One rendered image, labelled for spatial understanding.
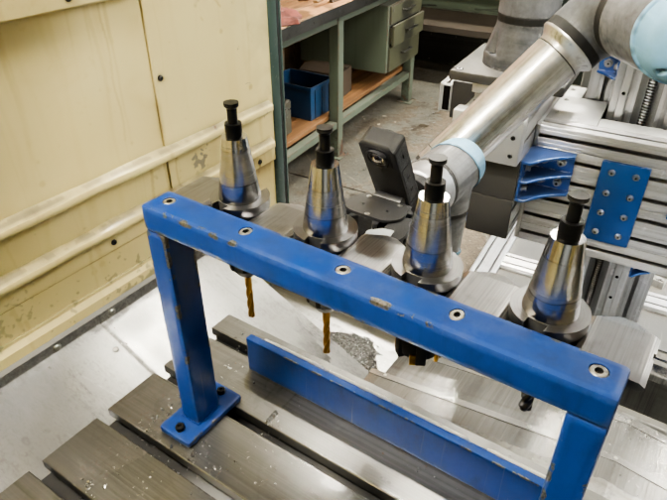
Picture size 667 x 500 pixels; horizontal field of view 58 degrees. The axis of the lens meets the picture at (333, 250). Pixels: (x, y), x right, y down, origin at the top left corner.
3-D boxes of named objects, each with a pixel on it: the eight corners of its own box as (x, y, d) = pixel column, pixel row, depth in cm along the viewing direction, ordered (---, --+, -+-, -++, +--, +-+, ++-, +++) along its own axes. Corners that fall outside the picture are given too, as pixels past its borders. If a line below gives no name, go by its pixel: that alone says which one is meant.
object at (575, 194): (552, 236, 45) (562, 194, 43) (562, 227, 46) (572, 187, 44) (575, 245, 44) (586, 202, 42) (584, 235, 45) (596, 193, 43)
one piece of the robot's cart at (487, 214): (506, 163, 157) (512, 130, 152) (546, 171, 153) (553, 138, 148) (460, 227, 131) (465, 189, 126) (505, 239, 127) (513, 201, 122)
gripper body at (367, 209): (387, 290, 68) (436, 244, 76) (393, 223, 63) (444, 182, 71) (331, 267, 71) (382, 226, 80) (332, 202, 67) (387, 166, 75)
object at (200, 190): (208, 177, 71) (207, 171, 71) (242, 189, 69) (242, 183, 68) (164, 201, 67) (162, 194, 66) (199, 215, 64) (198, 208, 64)
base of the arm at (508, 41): (494, 49, 132) (501, 0, 127) (566, 59, 126) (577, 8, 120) (472, 66, 121) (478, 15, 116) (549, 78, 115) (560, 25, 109)
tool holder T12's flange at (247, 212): (200, 216, 65) (198, 195, 64) (244, 195, 69) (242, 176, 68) (239, 237, 62) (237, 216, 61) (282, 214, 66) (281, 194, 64)
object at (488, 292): (470, 270, 56) (471, 263, 55) (526, 290, 53) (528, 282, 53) (437, 310, 51) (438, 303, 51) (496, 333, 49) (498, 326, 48)
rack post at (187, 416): (213, 383, 86) (185, 199, 69) (242, 400, 83) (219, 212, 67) (160, 431, 79) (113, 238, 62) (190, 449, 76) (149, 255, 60)
